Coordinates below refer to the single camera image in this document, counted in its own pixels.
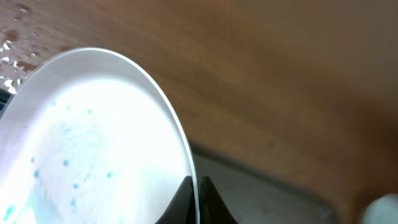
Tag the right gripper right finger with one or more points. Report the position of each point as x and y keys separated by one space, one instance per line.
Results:
x=212 y=207

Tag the dark brown serving tray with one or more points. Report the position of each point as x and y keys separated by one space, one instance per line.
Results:
x=253 y=196

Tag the white plate blue stain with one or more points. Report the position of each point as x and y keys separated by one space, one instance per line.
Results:
x=381 y=211

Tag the blue water tray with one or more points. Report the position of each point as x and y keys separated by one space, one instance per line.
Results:
x=5 y=99

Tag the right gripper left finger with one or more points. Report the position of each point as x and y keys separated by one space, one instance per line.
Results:
x=181 y=209

